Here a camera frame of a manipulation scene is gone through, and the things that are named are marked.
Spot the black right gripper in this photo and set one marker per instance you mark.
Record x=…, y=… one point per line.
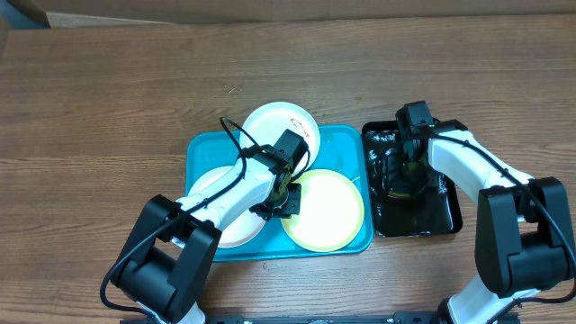
x=400, y=178

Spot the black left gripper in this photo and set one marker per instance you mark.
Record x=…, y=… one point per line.
x=293, y=208

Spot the yellow-green rimmed plate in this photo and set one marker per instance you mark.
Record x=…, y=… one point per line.
x=331, y=212

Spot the white plate with sauce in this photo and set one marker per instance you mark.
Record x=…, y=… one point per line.
x=268, y=122

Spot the green yellow sponge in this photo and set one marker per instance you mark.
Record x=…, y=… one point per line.
x=399, y=195

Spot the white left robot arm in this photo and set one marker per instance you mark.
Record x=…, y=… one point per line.
x=163, y=266

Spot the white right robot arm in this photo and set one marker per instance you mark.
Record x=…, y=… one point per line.
x=524, y=238

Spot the black water tray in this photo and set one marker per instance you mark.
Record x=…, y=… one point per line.
x=433, y=212

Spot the blue plastic tray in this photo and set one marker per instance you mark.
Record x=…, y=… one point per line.
x=341, y=150

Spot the pink rimmed white plate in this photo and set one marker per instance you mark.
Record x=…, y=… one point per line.
x=242, y=229

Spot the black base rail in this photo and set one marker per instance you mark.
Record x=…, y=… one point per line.
x=401, y=317

